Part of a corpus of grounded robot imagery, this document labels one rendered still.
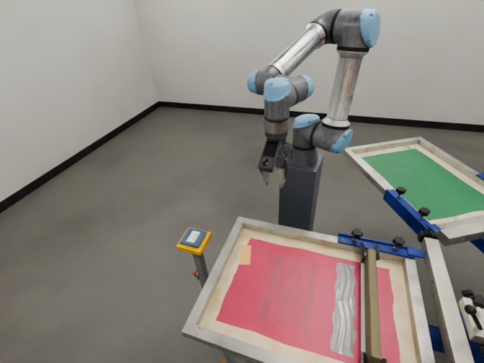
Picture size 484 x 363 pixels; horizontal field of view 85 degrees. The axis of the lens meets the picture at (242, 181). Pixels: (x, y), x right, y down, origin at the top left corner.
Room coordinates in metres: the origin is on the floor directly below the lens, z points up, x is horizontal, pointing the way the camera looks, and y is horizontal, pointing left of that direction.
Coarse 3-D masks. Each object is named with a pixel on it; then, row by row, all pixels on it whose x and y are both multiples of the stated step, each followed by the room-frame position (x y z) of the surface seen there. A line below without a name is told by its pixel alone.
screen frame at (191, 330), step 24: (312, 240) 0.79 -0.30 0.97; (336, 240) 0.77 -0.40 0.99; (216, 264) 0.69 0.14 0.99; (408, 264) 0.62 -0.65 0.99; (408, 288) 0.52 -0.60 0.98; (192, 312) 0.49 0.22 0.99; (192, 336) 0.41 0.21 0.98; (216, 336) 0.40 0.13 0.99; (264, 360) 0.32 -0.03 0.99; (288, 360) 0.32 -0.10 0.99; (432, 360) 0.29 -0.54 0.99
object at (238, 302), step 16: (240, 288) 0.59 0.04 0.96; (256, 288) 0.59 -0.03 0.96; (224, 304) 0.53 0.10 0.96; (240, 304) 0.53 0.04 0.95; (320, 304) 0.50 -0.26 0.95; (224, 320) 0.47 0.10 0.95; (240, 320) 0.47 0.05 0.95; (256, 320) 0.46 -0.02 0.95; (320, 320) 0.44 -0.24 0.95; (384, 320) 0.43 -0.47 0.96; (272, 336) 0.40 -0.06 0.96; (288, 336) 0.40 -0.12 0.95; (304, 336) 0.39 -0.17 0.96; (320, 336) 0.39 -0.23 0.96; (384, 336) 0.37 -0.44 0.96; (320, 352) 0.34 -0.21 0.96; (336, 352) 0.34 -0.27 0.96; (384, 352) 0.33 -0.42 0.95
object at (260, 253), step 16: (256, 240) 0.83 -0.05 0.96; (256, 256) 0.74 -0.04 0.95; (304, 256) 0.72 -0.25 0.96; (320, 256) 0.71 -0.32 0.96; (240, 272) 0.66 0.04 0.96; (256, 272) 0.66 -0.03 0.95; (320, 272) 0.63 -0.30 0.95; (336, 272) 0.63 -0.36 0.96; (384, 272) 0.61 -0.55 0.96; (320, 288) 0.56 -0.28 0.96; (384, 288) 0.54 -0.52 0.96; (384, 304) 0.48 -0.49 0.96
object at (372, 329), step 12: (372, 252) 0.64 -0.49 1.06; (372, 264) 0.58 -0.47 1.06; (372, 276) 0.54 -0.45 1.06; (372, 288) 0.49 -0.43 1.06; (372, 300) 0.45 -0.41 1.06; (372, 312) 0.41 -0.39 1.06; (372, 324) 0.37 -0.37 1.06; (372, 336) 0.34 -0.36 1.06; (372, 348) 0.31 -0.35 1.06; (372, 360) 0.28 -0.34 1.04
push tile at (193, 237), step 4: (192, 228) 0.93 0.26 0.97; (188, 232) 0.90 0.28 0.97; (192, 232) 0.90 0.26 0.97; (196, 232) 0.90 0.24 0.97; (200, 232) 0.90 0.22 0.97; (204, 232) 0.90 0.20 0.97; (184, 236) 0.88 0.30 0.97; (188, 236) 0.87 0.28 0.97; (192, 236) 0.87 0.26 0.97; (196, 236) 0.87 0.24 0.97; (200, 236) 0.87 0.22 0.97; (204, 236) 0.87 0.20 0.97; (184, 240) 0.85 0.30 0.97; (188, 240) 0.85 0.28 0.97; (192, 240) 0.85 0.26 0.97; (196, 240) 0.85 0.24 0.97; (200, 240) 0.85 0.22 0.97; (184, 244) 0.83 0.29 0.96; (188, 244) 0.83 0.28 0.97; (192, 244) 0.82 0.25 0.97; (196, 244) 0.82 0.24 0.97
